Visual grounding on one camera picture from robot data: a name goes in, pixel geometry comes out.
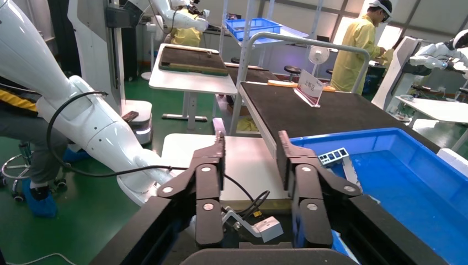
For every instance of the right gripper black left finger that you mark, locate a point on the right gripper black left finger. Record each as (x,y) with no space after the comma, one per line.
(208,219)

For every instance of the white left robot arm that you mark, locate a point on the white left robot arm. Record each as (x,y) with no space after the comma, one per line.
(84,120)

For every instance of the small white fan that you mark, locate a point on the small white fan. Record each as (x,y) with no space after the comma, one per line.
(318,55)

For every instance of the black round stool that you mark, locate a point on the black round stool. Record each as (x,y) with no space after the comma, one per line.
(292,69)

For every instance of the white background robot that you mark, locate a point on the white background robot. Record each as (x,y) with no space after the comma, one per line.
(402,66)

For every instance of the large black table mat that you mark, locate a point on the large black table mat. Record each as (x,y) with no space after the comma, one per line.
(329,117)

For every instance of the yellow cloth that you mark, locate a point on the yellow cloth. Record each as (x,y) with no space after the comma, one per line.
(248,125)

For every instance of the black phone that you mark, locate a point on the black phone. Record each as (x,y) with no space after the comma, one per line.
(130,116)

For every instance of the blue plastic bin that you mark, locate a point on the blue plastic bin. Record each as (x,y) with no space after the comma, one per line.
(402,183)

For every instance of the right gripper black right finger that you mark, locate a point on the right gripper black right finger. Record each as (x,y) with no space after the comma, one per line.
(309,219)

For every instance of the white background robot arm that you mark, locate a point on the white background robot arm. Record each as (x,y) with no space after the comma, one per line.
(175,16)

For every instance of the seated person grey trousers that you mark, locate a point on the seated person grey trousers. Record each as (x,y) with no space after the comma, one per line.
(29,131)

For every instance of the chrome wheeled stool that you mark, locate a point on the chrome wheeled stool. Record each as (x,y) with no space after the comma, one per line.
(14,172)

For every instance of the grey tube railing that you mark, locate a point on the grey tube railing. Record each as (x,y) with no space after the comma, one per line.
(256,36)

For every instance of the blue bin on shelf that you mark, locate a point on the blue bin on shelf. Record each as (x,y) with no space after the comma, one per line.
(252,27)

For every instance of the dark tray with wooden edges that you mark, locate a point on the dark tray with wooden edges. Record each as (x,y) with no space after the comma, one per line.
(193,60)

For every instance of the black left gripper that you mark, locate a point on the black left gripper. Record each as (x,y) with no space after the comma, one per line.
(245,242)

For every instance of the white table with single leg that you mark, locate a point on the white table with single leg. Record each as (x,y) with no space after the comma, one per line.
(190,82)

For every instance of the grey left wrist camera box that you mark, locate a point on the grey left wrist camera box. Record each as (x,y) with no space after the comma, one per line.
(268,228)

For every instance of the person in yellow coat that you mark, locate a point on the person in yellow coat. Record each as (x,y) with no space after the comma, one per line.
(186,34)
(356,51)

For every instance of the short metal bracket with holes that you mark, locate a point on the short metal bracket with holes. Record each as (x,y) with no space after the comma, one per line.
(334,156)

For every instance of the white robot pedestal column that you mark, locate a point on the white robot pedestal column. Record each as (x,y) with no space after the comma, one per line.
(95,55)

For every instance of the acrylic sign with red print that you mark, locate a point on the acrylic sign with red print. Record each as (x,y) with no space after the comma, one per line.
(310,89)

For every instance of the white work table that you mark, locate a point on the white work table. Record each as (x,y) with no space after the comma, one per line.
(435,108)

